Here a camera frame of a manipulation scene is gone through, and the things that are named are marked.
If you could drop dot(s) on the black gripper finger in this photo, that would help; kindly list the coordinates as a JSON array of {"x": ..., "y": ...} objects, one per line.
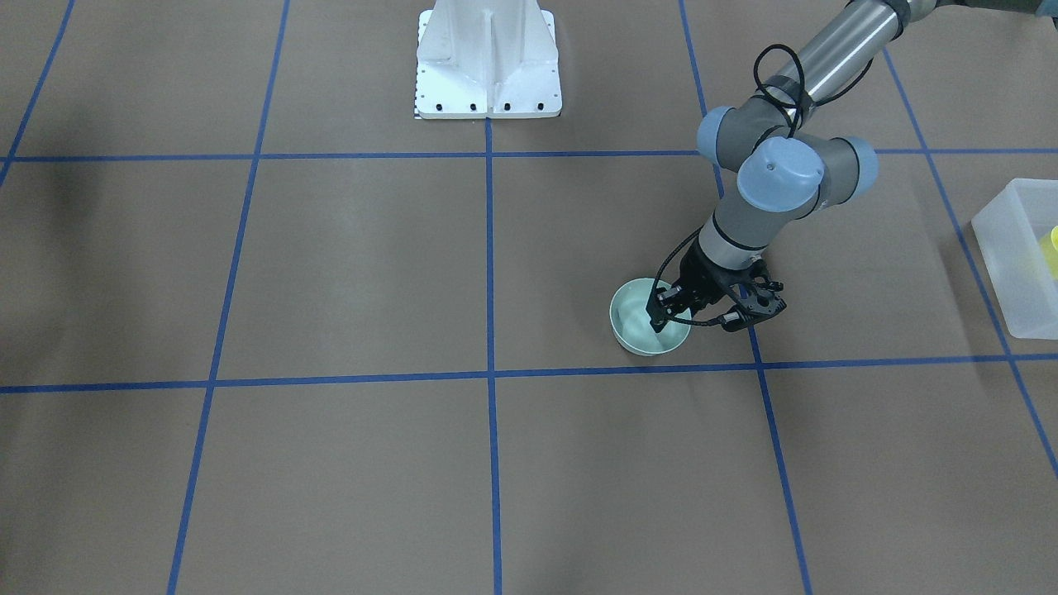
[
  {"x": 659, "y": 308},
  {"x": 679, "y": 308}
]

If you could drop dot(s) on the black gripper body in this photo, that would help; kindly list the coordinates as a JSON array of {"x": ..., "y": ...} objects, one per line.
[{"x": 699, "y": 282}]

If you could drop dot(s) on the mint green bowl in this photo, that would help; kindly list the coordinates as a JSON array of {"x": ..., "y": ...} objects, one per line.
[{"x": 631, "y": 323}]

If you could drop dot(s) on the yellow plastic cup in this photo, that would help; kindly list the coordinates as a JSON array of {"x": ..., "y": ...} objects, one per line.
[{"x": 1048, "y": 245}]

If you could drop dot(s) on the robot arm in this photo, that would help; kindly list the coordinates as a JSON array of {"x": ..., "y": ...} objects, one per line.
[{"x": 782, "y": 173}]

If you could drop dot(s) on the clear plastic storage box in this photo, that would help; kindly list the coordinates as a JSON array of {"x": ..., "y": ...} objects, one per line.
[{"x": 1008, "y": 229}]

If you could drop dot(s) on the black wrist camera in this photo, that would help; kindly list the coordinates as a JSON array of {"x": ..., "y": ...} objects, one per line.
[{"x": 755, "y": 296}]

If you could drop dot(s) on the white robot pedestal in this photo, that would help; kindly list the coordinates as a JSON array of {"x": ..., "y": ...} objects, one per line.
[{"x": 487, "y": 59}]

